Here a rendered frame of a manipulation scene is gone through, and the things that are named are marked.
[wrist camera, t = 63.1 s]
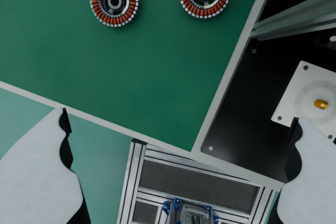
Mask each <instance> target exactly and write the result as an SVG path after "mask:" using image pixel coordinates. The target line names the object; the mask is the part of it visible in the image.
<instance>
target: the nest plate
mask: <svg viewBox="0 0 336 224"><path fill-rule="evenodd" d="M318 99H320V100H323V101H326V102H328V108H326V109H320V108H317V107H315V106H314V102H315V101H316V100H318ZM294 117H297V118H305V119H308V120H309V121H310V122H311V123H312V124H313V125H314V126H315V127H317V128H318V129H319V130H320V131H321V132H322V133H323V134H324V135H325V136H327V137H328V138H329V139H330V140H331V141H332V142H333V141H334V139H335V138H336V72H333V71H330V70H328V69H325V68H322V67H319V66H317V65H314V64H311V63H308V62H306V61H300V63H299V65H298V67H297V69H296V71H295V73H294V74H293V76H292V78H291V80H290V82H289V84H288V86H287V88H286V90H285V92H284V94H283V96H282V98H281V100H280V102H279V104H278V106H277V108H276V110H275V112H274V114H273V116H272V118H271V120H272V121H274V122H277V123H279V124H282V125H285V126H287V127H291V124H292V121H293V118H294Z"/></svg>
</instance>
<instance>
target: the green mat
mask: <svg viewBox="0 0 336 224"><path fill-rule="evenodd" d="M90 1H91V0H0V81H1V82H4V83H7V84H9V85H12V86H15V87H17V88H20V89H23V90H25V91H28V92H31V93H33V94H36V95H39V96H41V97H44V98H47V99H49V100H52V101H55V102H57V103H60V104H63V105H65V106H68V107H71V108H73V109H76V110H79V111H81V112H84V113H87V114H89V115H92V116H95V117H97V118H100V119H103V120H105V121H108V122H111V123H113V124H116V125H119V126H121V127H124V128H127V129H129V130H132V131H135V132H137V133H140V134H143V135H145V136H148V137H151V138H153V139H156V140H159V141H161V142H164V143H167V144H169V145H172V146H175V147H177V148H180V149H183V150H185V151H188V152H191V150H192V148H193V146H194V143H195V141H196V139H197V136H198V134H199V132H200V129H201V127H202V125H203V122H204V120H205V117H206V115H207V113H208V110H209V108H210V106H211V103H212V101H213V99H214V96H215V94H216V91H217V89H218V87H219V84H220V82H221V80H222V77H223V75H224V73H225V70H226V68H227V65H228V63H229V61H230V58H231V56H232V54H233V51H234V49H235V47H236V44H237V42H238V40H239V37H240V35H241V32H242V30H243V28H244V25H245V23H246V21H247V18H248V16H249V14H250V11H251V9H252V6H253V4H254V2H255V0H229V1H228V3H227V5H226V6H225V8H224V9H223V10H222V11H221V13H220V14H218V15H217V16H215V17H214V18H210V19H208V20H207V19H206V20H203V19H202V20H199V17H198V20H197V19H195V17H196V16H195V17H194V18H192V17H191V16H192V15H191V16H189V15H188V13H187V14H186V12H185V10H183V7H182V6H181V3H180V0H140V2H141V4H140V8H139V9H140V12H137V13H139V15H138V16H136V15H135V16H136V17H137V18H136V20H135V19H133V20H134V22H133V23H132V22H131V25H128V26H127V27H124V28H114V27H110V26H108V25H105V24H103V23H102V22H100V20H98V19H97V18H96V16H95V15H94V13H93V11H92V8H91V5H92V4H90Z"/></svg>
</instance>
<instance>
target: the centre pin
mask: <svg viewBox="0 0 336 224"><path fill-rule="evenodd" d="M314 106H315V107H317V108H319V109H322V110H325V109H327V108H328V107H329V103H328V102H327V101H324V100H321V99H317V100H315V102H314Z"/></svg>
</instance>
